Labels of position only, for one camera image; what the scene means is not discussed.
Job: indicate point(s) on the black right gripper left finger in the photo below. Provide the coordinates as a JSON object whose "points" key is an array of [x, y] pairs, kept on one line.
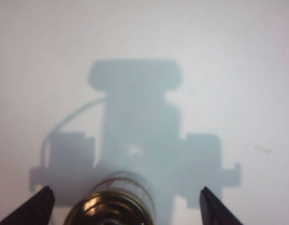
{"points": [[34, 208]]}

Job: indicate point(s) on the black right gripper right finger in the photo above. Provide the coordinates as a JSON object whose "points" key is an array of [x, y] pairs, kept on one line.
{"points": [[215, 208]]}

